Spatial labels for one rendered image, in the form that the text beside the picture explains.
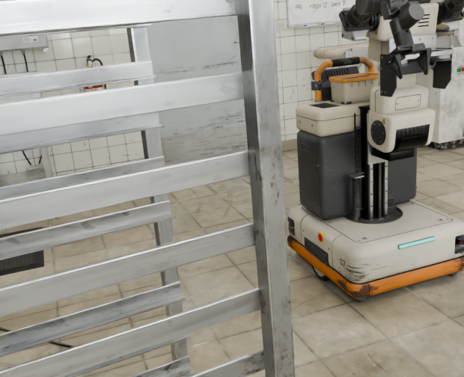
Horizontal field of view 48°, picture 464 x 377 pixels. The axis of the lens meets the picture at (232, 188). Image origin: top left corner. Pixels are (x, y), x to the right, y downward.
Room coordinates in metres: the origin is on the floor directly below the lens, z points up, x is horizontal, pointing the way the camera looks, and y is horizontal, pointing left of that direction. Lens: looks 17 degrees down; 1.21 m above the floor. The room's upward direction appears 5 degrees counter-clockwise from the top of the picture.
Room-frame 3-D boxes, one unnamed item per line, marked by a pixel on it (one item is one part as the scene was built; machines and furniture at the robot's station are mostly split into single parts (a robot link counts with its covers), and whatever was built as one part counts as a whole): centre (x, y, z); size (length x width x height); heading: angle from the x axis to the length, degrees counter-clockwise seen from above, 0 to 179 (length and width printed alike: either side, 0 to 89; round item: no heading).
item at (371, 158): (2.23, -0.77, 0.68); 0.28 x 0.27 x 0.25; 108
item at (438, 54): (2.09, -0.75, 0.99); 0.28 x 0.16 x 0.22; 108
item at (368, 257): (2.36, -0.66, 0.16); 0.67 x 0.64 x 0.25; 18
